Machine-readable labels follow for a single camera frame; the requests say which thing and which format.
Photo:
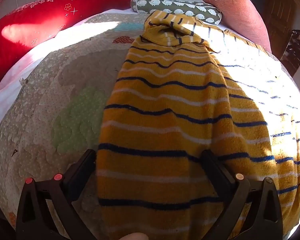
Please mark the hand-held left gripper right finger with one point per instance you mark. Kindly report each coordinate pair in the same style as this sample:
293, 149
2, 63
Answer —
208, 160

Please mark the yellow striped sweater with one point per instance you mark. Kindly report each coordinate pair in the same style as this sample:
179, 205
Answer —
165, 120

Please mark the cluttered shelf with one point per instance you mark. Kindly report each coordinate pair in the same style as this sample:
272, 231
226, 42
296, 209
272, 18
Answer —
298, 47

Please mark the person's left hand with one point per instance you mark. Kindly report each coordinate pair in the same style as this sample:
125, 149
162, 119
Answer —
133, 237

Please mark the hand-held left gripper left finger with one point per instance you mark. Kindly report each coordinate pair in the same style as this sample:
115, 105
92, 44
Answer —
88, 161

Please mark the red pillow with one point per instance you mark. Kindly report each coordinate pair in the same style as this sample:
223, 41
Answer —
40, 27

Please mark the green hedgehog print bolster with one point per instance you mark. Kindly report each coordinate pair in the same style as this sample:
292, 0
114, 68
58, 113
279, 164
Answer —
180, 7

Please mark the pale pink bed sheet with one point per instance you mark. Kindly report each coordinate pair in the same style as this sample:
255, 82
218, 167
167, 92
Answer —
5, 100

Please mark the pink ribbed pillow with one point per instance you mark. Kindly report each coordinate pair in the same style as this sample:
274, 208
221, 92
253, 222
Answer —
237, 12

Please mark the patchwork quilt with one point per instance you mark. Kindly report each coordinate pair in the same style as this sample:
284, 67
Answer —
52, 100

